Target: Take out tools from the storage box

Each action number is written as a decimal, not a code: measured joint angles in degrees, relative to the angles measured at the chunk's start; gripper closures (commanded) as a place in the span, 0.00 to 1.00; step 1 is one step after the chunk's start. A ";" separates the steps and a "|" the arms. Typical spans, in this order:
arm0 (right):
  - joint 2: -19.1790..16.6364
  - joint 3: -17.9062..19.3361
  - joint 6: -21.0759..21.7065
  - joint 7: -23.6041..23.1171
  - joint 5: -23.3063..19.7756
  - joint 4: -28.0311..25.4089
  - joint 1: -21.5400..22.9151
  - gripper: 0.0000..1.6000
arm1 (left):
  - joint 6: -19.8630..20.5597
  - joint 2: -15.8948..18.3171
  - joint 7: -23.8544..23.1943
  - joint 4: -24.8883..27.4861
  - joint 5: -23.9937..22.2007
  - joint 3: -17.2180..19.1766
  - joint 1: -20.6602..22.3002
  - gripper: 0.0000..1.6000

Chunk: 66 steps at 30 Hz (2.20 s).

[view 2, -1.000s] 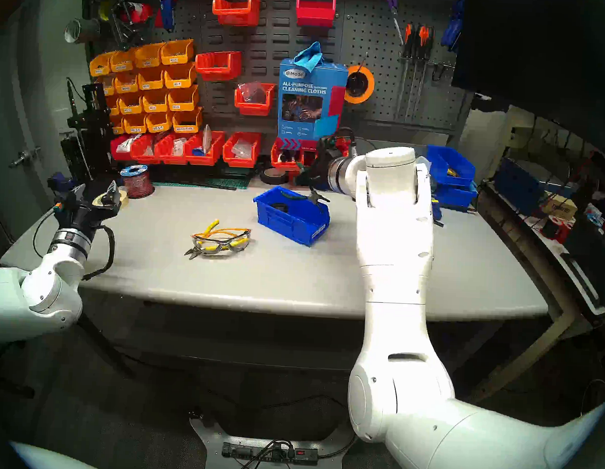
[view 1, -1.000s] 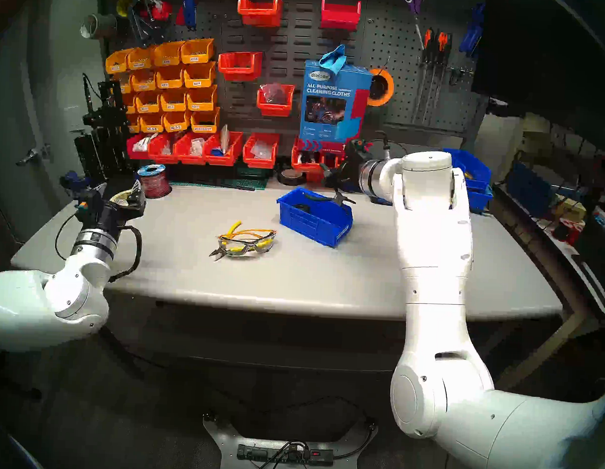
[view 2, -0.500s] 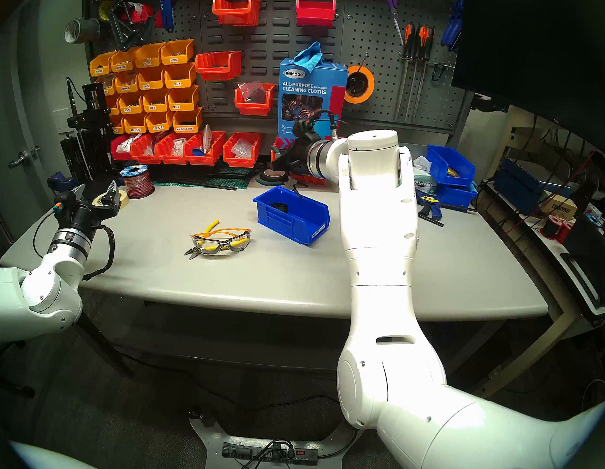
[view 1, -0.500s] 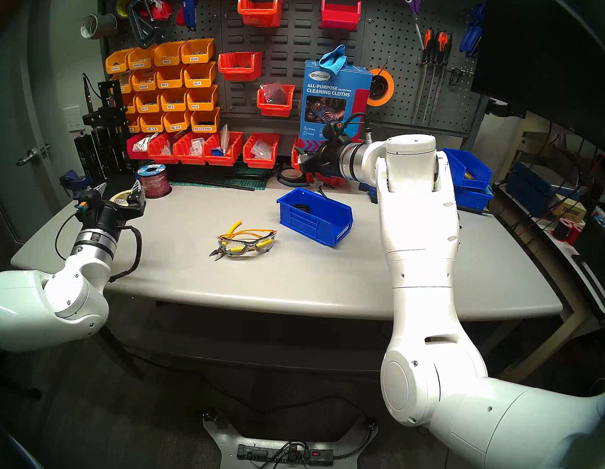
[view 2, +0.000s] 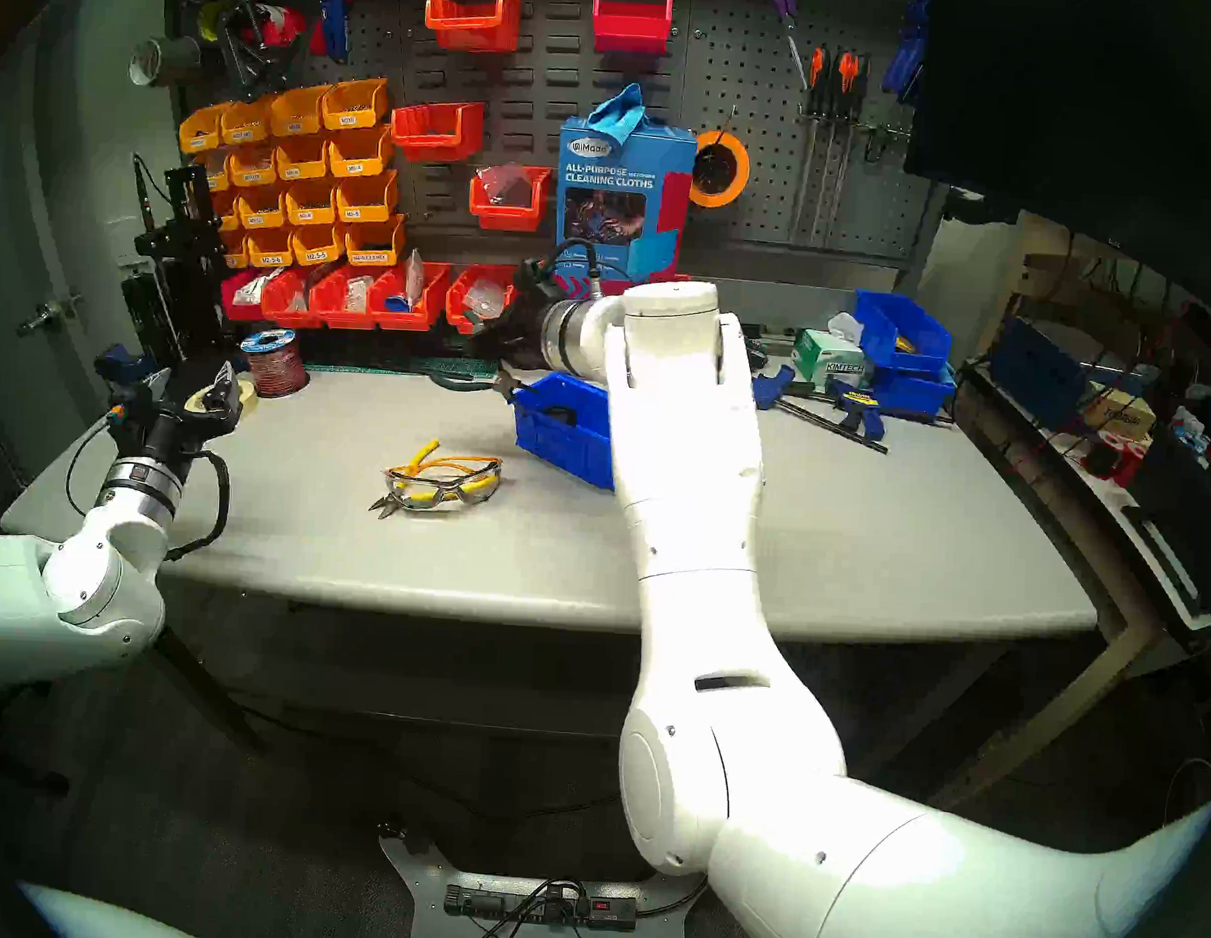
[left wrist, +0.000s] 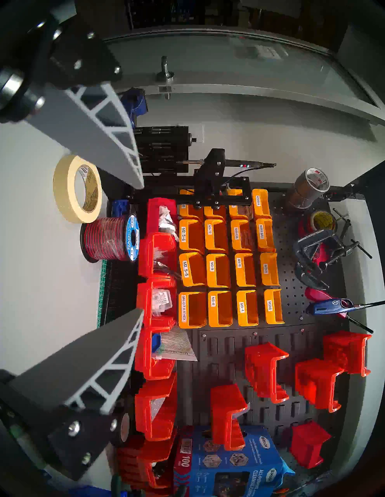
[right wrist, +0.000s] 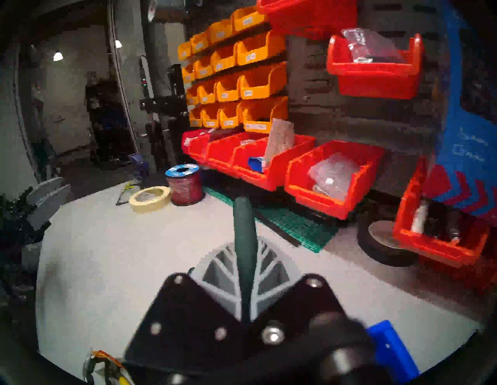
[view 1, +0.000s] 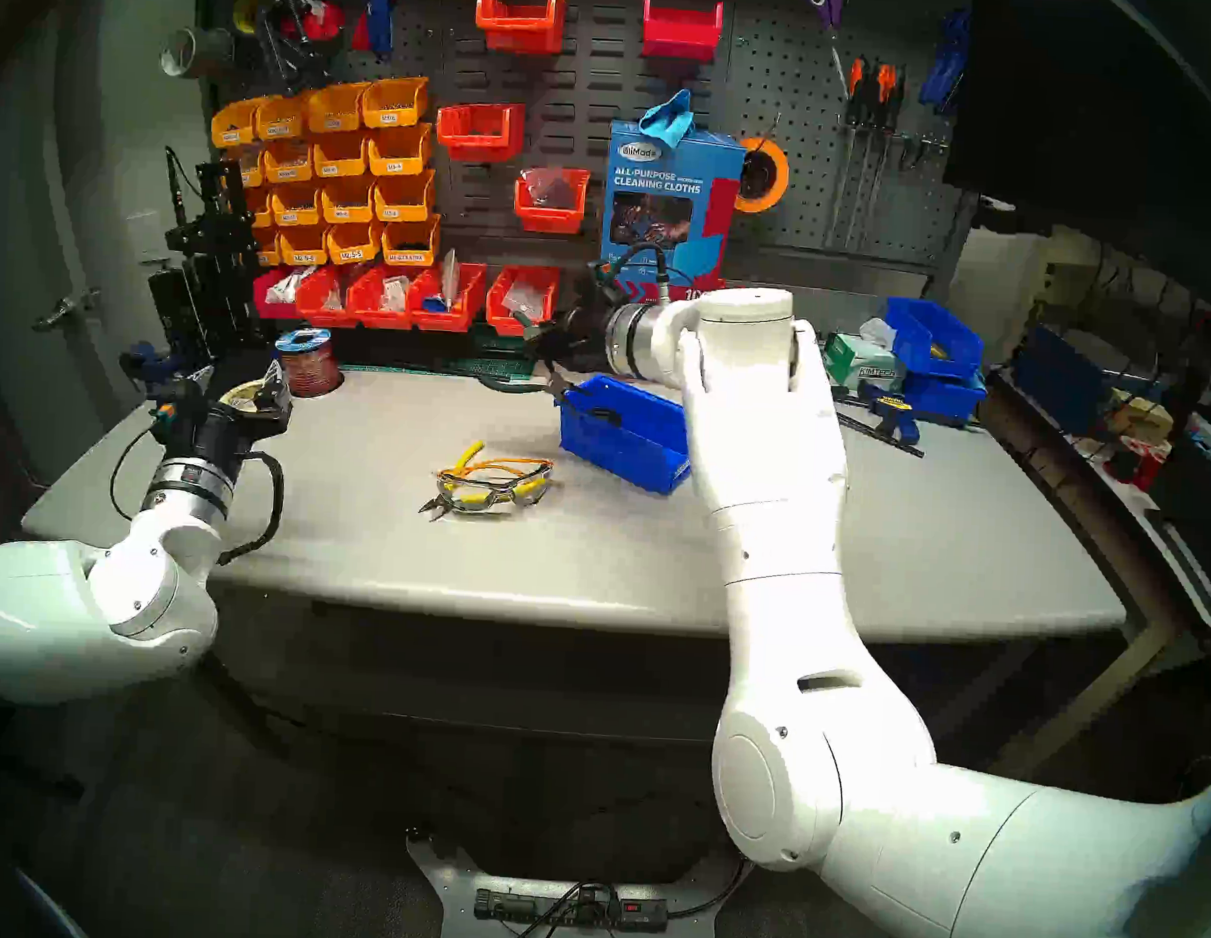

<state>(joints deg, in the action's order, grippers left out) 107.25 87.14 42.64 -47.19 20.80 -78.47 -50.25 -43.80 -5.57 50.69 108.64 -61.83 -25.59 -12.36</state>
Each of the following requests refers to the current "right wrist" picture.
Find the white paper packet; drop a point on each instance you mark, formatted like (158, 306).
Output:
(279, 139)

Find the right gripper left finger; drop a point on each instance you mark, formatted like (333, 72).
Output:
(217, 279)

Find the red stackable parts bin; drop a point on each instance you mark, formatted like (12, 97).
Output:
(279, 174)
(334, 205)
(221, 155)
(438, 248)
(196, 149)

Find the beige masking tape roll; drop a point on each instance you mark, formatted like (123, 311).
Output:
(149, 203)

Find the white cap piece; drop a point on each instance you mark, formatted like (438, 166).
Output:
(419, 217)

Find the black metal press stand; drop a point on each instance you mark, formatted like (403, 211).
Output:
(163, 103)

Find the dark grey tool panel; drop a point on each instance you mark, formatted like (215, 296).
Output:
(322, 116)

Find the orange bin labelled M3X6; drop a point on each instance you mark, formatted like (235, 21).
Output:
(248, 19)

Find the blue cleaning cloths box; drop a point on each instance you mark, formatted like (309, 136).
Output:
(473, 136)

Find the orange bin labelled M4-0.7 HEX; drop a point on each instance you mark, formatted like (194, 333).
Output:
(264, 116)

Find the orange bin labelled M3-6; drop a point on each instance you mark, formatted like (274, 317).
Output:
(262, 81)

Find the orange bin labelled M3-8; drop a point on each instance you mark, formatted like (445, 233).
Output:
(228, 89)

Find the orange bin labelled M3-4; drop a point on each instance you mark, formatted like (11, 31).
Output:
(260, 48)

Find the orange bin labelled M3X5X4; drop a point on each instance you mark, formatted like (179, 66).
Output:
(185, 51)

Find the clear safety glasses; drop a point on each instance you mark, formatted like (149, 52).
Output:
(101, 363)

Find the orange bin labelled M3X8 BAD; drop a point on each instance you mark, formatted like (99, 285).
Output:
(200, 43)

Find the black canister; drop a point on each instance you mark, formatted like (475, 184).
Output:
(444, 223)

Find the red louvre bin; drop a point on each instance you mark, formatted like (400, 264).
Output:
(372, 81)
(310, 15)

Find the wide black tape roll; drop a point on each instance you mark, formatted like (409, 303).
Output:
(382, 248)

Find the orange bin labelled M2.5-5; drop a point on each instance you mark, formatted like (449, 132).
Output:
(231, 116)

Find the grey glass door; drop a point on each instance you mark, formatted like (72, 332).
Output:
(123, 97)

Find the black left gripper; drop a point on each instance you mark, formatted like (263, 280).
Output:
(19, 233)

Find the orange bin labelled M4X4X6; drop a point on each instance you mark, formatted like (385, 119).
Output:
(203, 68)

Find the white pendant lamp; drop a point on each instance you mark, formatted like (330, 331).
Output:
(58, 56)

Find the orange bin unreadable label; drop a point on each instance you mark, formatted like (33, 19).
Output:
(192, 96)

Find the blue plastic cap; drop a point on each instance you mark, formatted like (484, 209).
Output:
(256, 164)

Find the green cutting mat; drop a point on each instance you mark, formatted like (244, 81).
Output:
(303, 229)

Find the black storage rack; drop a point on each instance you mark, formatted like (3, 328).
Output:
(108, 120)

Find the orange bin labelled M3-12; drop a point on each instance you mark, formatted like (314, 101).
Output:
(207, 93)

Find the clear plastic bag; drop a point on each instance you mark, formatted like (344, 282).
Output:
(369, 44)
(334, 174)

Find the blue labelled storage bin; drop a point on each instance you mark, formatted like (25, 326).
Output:
(392, 357)

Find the orange bin labelled M2.5-6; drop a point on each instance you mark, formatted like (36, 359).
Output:
(211, 116)

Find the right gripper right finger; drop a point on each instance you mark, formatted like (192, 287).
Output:
(275, 279)

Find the orange bin labelled M4-6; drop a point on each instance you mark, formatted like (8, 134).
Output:
(224, 59)

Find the blue bench vise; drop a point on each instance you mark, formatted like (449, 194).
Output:
(139, 165)

